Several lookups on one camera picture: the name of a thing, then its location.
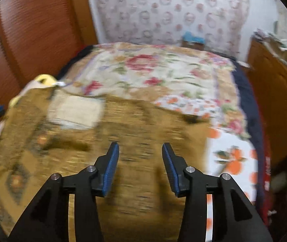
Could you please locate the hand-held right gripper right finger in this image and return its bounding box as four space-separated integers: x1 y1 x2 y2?
162 142 274 242

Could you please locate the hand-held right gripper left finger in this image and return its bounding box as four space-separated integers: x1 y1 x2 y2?
7 142 120 242

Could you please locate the brown patterned cloth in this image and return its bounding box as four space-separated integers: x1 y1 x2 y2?
0 88 215 242

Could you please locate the yellow cloth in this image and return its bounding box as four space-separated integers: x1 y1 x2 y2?
10 74 58 106

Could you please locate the white orange-flower bed sheet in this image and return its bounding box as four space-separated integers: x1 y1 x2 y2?
154 96 260 242

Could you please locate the wooden headboard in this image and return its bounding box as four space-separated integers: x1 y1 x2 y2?
0 0 98 121

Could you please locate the dark blue blanket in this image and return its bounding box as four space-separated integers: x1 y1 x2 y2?
230 60 266 215

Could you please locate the rose floral bed sheet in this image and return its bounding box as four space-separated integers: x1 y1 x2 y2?
58 42 250 142

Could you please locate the long wooden cabinet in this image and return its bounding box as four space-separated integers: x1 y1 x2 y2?
247 37 287 167

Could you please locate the cardboard box with blue cloth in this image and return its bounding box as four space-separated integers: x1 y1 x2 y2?
181 31 206 49

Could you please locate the pink ring-patterned curtain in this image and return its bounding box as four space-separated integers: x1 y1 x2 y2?
85 0 250 56

